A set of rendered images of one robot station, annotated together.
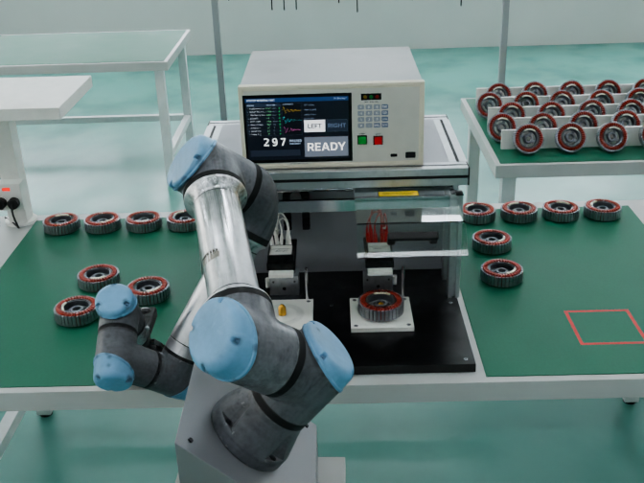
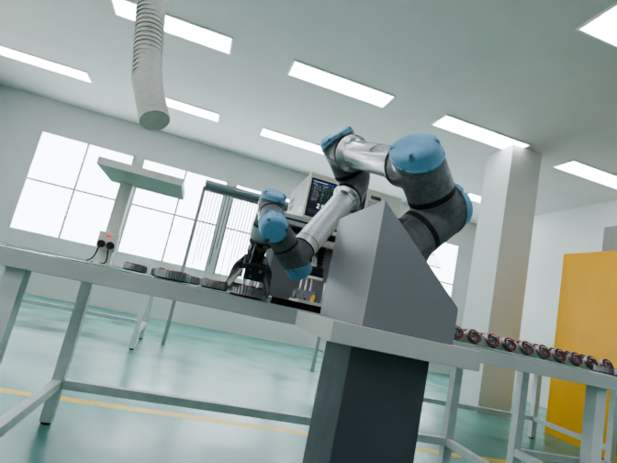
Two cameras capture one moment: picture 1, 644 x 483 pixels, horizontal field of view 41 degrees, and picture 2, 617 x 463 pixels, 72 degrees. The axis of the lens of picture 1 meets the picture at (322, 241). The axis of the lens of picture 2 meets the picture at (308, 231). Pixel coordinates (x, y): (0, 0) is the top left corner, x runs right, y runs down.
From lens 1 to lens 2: 1.25 m
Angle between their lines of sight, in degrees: 38
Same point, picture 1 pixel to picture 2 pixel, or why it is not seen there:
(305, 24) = (203, 312)
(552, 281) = not seen: hidden behind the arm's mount
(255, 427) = (416, 229)
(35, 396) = (160, 283)
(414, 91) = (397, 202)
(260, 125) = (317, 195)
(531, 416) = not seen: outside the picture
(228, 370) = (431, 158)
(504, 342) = not seen: hidden behind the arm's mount
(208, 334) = (410, 144)
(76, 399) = (189, 293)
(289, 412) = (439, 224)
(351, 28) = (226, 320)
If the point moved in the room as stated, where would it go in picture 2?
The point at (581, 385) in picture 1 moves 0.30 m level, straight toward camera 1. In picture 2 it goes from (504, 357) to (547, 368)
